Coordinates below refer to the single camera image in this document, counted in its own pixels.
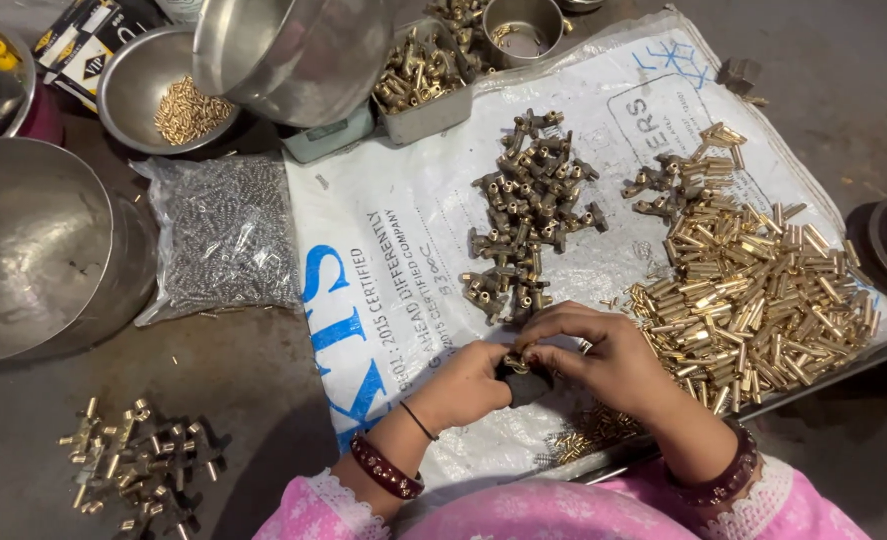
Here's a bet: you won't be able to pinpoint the person's left hand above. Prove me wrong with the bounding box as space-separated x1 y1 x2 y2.
411 340 521 445

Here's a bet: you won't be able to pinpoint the person's right hand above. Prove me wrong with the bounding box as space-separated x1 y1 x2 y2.
514 300 686 430

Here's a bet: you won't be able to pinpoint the small brass valve fitting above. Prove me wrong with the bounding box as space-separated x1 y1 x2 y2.
503 346 541 376

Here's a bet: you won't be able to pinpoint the black holder block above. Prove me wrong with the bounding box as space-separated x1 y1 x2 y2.
497 366 556 410

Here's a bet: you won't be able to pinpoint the scatter of small brass pins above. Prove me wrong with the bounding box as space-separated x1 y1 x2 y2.
544 401 649 468

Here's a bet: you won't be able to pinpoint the pile of dark brass fittings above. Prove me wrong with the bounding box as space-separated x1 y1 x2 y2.
458 108 610 325

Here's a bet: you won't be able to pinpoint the white printed woven sack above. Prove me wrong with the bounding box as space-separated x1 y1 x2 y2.
283 7 887 496

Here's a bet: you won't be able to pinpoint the maroon studded bangle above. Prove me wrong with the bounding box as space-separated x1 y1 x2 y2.
349 430 427 501
665 420 760 508

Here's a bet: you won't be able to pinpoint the person's pink lace-trimmed garment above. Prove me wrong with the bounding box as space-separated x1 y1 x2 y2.
252 453 872 540

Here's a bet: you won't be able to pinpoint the small cluster of brass fittings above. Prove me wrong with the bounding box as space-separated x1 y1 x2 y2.
621 152 703 224

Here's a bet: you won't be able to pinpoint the pile of brass tubes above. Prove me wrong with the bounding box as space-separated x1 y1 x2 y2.
623 122 883 415

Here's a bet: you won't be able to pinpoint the flat metal tray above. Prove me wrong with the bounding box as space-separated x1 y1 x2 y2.
514 330 887 486

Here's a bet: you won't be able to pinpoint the grey tray of brass fittings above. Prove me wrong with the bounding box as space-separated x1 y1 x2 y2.
372 16 482 147

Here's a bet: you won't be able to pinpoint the pale green weighing scale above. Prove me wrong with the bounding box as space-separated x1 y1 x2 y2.
278 101 377 165

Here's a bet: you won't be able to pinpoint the steel cup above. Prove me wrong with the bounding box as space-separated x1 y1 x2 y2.
481 0 567 70

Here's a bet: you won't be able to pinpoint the plastic bag of steel springs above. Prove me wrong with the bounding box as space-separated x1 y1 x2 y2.
130 153 304 328

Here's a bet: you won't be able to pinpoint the small grey metal block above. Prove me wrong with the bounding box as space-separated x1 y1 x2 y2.
716 57 764 97

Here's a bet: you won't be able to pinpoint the tilted steel bowl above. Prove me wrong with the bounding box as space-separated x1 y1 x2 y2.
191 0 396 129

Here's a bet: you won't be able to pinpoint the heap of assembled brass fittings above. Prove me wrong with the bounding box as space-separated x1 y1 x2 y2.
56 397 233 540

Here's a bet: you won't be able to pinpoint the steel bowl of brass pins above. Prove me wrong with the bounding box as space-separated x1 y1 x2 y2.
96 26 244 156

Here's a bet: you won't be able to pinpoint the large steel basin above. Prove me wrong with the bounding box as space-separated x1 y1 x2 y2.
0 137 160 367

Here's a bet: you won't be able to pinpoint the black and white cardboard boxes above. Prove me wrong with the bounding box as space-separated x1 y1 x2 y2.
31 0 171 114

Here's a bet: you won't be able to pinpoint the thin black thread bracelet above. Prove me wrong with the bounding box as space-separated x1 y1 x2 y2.
399 400 442 444

